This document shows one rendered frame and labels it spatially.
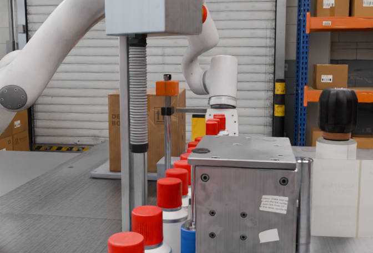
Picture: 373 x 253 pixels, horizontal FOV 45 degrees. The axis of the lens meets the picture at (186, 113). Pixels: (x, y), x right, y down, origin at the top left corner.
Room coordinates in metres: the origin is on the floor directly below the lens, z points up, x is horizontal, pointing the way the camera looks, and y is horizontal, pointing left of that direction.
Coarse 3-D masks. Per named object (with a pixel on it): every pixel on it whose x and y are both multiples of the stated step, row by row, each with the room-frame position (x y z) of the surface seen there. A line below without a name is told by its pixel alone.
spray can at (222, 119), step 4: (216, 116) 1.20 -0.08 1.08; (220, 116) 1.20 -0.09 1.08; (220, 120) 1.18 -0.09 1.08; (224, 120) 1.18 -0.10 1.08; (220, 124) 1.18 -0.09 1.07; (224, 124) 1.18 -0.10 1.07; (220, 128) 1.18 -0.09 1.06; (224, 128) 1.18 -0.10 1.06; (220, 132) 1.17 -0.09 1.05; (224, 132) 1.18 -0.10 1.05
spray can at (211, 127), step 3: (207, 123) 1.08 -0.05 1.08; (210, 123) 1.08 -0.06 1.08; (213, 123) 1.08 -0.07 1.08; (216, 123) 1.08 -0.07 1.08; (207, 126) 1.08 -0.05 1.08; (210, 126) 1.08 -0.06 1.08; (213, 126) 1.08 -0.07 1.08; (216, 126) 1.08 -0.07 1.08; (207, 129) 1.08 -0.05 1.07; (210, 129) 1.08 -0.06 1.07; (213, 129) 1.08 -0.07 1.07; (216, 129) 1.08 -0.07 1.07; (207, 132) 1.08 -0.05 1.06; (210, 132) 1.08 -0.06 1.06; (213, 132) 1.08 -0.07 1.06; (216, 132) 1.08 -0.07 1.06
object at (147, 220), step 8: (136, 208) 0.46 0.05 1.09; (144, 208) 0.47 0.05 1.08; (152, 208) 0.47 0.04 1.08; (160, 208) 0.47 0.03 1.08; (136, 216) 0.45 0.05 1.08; (144, 216) 0.44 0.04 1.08; (152, 216) 0.44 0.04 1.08; (160, 216) 0.45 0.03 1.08; (136, 224) 0.45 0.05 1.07; (144, 224) 0.44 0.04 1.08; (152, 224) 0.44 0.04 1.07; (160, 224) 0.45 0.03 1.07; (144, 232) 0.44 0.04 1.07; (152, 232) 0.44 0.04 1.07; (160, 232) 0.45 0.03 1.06; (152, 240) 0.44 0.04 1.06; (160, 240) 0.45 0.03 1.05; (152, 248) 0.45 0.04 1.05; (160, 248) 0.45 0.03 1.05; (168, 248) 0.46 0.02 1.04
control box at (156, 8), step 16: (112, 0) 0.85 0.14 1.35; (128, 0) 0.82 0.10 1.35; (144, 0) 0.79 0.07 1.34; (160, 0) 0.76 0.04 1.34; (176, 0) 0.77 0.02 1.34; (192, 0) 0.80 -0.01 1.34; (112, 16) 0.85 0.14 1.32; (128, 16) 0.82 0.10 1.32; (144, 16) 0.79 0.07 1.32; (160, 16) 0.76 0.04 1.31; (176, 16) 0.77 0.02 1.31; (192, 16) 0.80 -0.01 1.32; (112, 32) 0.85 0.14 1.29; (128, 32) 0.82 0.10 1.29; (144, 32) 0.79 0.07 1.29; (160, 32) 0.76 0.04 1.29; (176, 32) 0.77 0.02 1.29; (192, 32) 0.80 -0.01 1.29
